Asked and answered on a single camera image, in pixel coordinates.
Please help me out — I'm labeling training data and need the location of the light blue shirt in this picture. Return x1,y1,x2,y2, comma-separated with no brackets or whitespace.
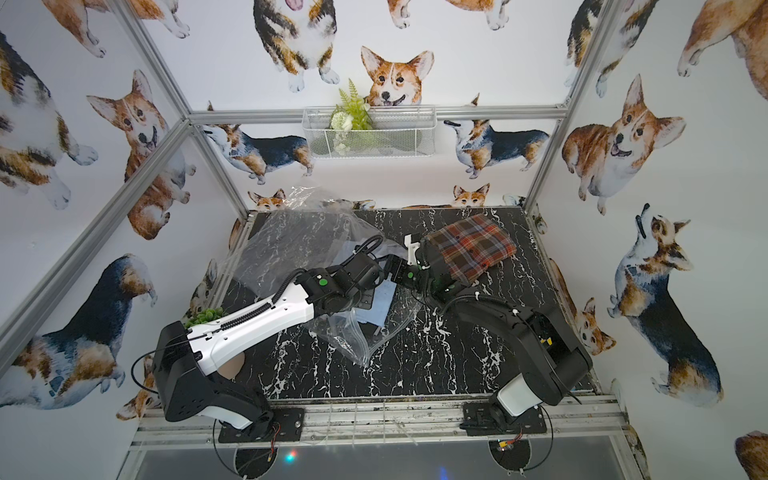
356,280,396,327

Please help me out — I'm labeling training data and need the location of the red plaid shirt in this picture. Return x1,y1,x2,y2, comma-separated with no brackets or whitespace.
426,214,517,286

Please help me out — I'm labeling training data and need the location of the clear plastic vacuum bag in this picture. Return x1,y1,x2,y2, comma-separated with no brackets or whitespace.
233,187,420,367

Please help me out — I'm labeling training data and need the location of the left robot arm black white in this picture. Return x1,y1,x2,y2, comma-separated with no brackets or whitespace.
152,235,385,439

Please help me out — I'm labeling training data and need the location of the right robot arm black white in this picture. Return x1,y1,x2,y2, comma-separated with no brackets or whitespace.
382,240,593,417

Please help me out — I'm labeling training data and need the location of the artificial fern with white flower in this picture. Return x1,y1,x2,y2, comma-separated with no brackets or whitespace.
329,80,373,156

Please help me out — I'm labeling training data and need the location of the green potted plant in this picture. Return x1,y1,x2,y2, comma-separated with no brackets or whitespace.
184,308,225,329

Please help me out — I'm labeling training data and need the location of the white wire wall basket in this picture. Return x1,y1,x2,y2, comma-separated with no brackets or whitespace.
302,106,437,159

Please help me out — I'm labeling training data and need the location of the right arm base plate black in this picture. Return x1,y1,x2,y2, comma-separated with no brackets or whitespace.
459,402,548,436

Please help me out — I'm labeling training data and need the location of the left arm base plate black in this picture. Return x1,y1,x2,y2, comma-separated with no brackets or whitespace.
216,407,306,444

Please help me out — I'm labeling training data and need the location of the aluminium frame rail front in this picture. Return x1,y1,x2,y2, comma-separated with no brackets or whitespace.
130,396,628,451

